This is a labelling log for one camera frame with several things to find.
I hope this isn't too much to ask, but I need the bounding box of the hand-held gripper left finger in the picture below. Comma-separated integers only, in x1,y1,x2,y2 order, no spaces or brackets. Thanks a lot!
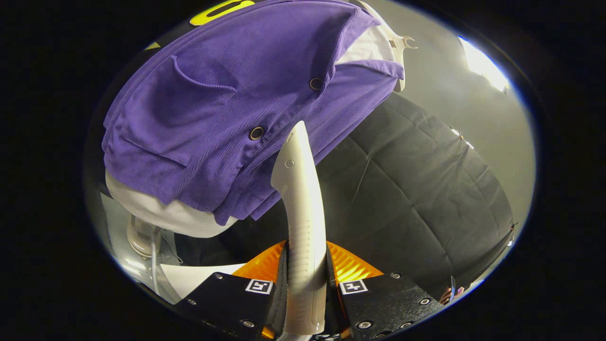
173,241,288,341

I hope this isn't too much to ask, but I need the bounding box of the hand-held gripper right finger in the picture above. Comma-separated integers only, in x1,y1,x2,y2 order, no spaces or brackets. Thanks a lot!
327,241,446,341

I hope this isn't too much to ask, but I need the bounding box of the white garment steamer head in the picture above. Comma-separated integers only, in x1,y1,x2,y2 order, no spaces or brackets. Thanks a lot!
271,120,328,337

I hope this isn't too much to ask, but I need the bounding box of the white shirt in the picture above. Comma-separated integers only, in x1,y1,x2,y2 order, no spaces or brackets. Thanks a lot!
105,24,396,238

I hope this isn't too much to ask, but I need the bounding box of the purple corduroy jacket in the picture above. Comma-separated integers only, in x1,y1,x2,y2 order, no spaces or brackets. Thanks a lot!
102,0,405,226

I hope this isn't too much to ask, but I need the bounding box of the grey steamer base unit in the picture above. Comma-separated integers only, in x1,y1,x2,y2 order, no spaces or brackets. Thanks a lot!
125,213,164,259

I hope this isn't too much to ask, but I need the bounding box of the white clothes hanger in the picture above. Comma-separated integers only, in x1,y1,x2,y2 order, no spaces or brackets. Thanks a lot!
355,0,418,93

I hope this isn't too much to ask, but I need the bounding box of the white floor sheet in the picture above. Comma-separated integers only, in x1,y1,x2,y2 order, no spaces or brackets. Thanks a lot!
159,263,247,300

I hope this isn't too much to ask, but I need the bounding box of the black backdrop cloth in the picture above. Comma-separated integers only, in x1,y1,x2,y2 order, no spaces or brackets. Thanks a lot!
85,0,517,304

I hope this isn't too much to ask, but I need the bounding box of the ceiling light panel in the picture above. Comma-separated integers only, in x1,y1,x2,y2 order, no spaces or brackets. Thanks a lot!
457,36,511,93

